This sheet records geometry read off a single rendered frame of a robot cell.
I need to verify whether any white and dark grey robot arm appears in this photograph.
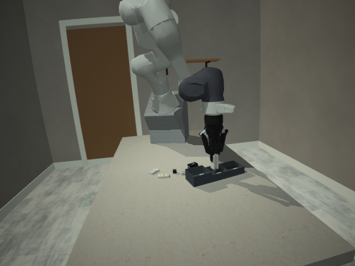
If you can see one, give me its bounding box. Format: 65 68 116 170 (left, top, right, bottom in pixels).
119 0 236 116

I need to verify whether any dark grey rack of bins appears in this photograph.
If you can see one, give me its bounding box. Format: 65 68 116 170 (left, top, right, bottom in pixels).
185 161 245 187

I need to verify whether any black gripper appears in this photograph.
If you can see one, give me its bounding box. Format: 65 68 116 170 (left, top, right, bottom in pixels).
199 114 228 170

